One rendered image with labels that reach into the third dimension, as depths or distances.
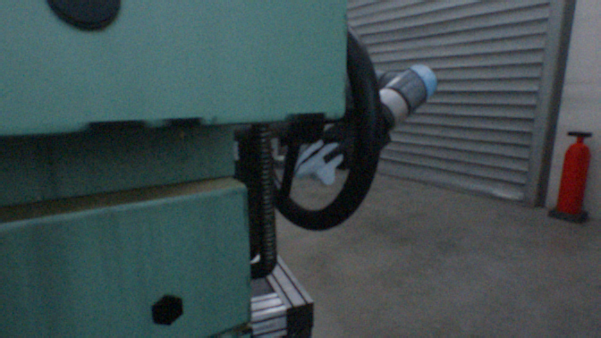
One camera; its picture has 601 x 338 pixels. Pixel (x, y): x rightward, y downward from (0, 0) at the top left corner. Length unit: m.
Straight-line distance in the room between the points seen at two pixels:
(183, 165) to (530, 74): 3.01
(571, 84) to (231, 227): 2.97
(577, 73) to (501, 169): 0.83
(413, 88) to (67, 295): 0.64
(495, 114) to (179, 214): 3.10
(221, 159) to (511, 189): 3.08
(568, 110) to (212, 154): 2.96
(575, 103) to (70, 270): 3.03
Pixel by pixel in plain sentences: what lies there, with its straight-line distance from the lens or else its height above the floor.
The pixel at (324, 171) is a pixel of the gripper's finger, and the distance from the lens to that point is 0.60.
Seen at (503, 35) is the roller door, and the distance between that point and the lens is 3.24.
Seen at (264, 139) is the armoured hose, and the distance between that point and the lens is 0.41.
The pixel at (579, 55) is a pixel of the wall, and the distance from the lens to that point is 3.09.
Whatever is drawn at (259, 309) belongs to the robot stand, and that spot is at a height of 0.23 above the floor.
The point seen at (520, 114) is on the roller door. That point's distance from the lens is 3.15.
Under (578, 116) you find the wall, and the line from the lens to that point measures 3.07.
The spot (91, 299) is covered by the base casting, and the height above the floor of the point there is 0.76.
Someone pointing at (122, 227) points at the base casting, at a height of 0.79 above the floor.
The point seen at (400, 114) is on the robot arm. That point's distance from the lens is 0.69.
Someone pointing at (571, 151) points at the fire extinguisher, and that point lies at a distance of 2.93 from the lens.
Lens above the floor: 0.85
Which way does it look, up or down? 12 degrees down
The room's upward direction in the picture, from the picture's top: straight up
